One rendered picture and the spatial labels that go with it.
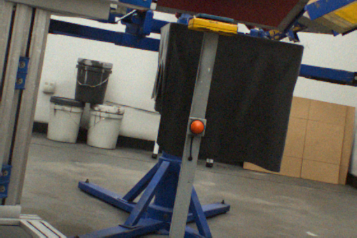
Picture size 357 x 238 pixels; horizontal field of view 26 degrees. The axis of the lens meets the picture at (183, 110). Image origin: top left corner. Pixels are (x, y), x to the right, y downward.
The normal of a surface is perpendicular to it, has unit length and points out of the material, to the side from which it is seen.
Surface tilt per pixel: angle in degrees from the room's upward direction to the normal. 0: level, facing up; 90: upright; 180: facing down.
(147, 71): 90
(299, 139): 78
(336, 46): 90
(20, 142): 90
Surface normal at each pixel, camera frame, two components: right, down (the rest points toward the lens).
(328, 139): 0.13, -0.14
